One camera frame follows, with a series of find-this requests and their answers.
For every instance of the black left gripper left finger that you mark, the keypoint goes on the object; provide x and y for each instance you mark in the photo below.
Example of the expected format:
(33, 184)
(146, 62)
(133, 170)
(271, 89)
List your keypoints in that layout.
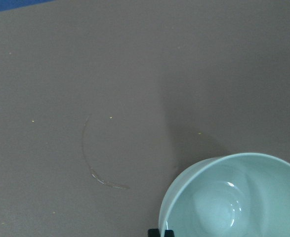
(153, 233)

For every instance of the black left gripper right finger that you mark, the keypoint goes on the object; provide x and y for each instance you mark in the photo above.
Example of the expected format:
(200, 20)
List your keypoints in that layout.
(169, 233)

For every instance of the pale green ceramic bowl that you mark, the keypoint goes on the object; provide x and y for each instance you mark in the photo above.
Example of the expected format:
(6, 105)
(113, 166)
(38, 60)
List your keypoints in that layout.
(240, 195)

